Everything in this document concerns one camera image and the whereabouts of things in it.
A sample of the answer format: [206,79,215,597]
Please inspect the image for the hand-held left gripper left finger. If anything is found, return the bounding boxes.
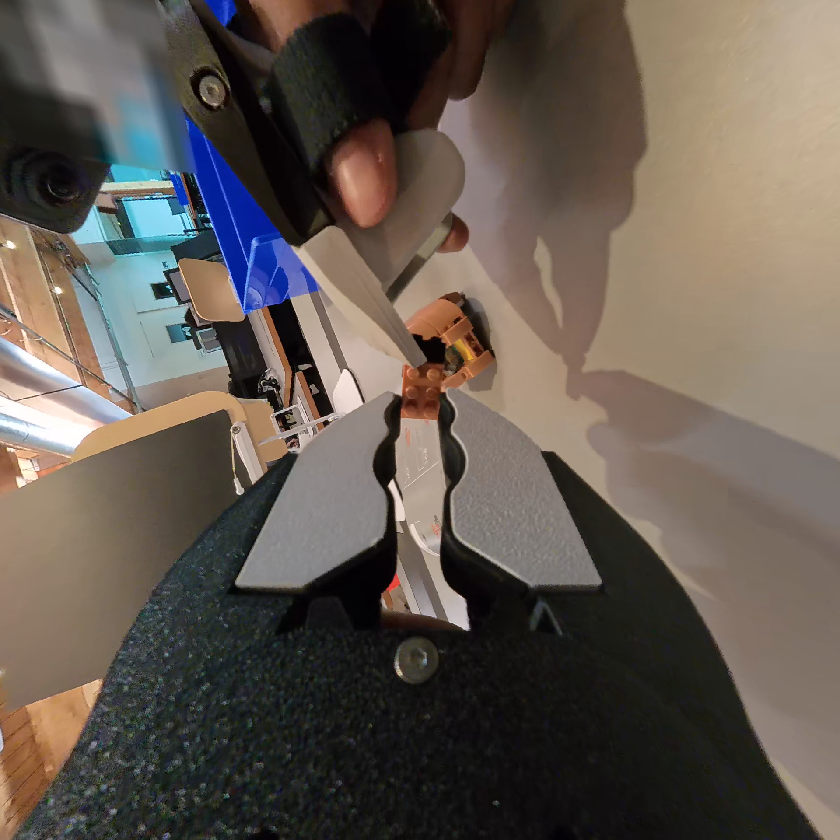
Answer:
[234,392,404,596]

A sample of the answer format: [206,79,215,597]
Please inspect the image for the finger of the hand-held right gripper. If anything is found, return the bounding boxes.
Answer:
[293,225,429,367]

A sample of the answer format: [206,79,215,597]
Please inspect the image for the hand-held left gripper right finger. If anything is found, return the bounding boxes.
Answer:
[440,389,605,593]

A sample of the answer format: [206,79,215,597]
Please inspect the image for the blue plastic bin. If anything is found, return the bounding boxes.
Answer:
[184,118,324,314]

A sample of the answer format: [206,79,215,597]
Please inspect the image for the brown brick model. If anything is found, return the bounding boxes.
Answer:
[405,293,497,390]

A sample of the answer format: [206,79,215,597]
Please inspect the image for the brown brick plate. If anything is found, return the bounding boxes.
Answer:
[401,364,448,420]

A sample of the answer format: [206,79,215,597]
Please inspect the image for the grey desk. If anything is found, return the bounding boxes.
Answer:
[315,0,840,840]

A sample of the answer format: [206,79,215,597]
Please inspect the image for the person's right hand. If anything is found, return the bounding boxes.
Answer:
[327,0,519,228]

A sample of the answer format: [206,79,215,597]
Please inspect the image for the person's left hand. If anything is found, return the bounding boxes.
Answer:
[381,612,462,633]

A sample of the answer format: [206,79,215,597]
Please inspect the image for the grey instruction booklet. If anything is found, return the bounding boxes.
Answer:
[392,420,455,559]

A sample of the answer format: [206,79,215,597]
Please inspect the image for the plywood chair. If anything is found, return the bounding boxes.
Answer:
[177,257,248,322]

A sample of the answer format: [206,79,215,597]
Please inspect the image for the black panel with plywood edge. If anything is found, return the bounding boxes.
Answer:
[0,392,271,714]

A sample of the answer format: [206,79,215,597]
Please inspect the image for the silver ventilation duct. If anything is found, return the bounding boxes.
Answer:
[0,338,137,460]

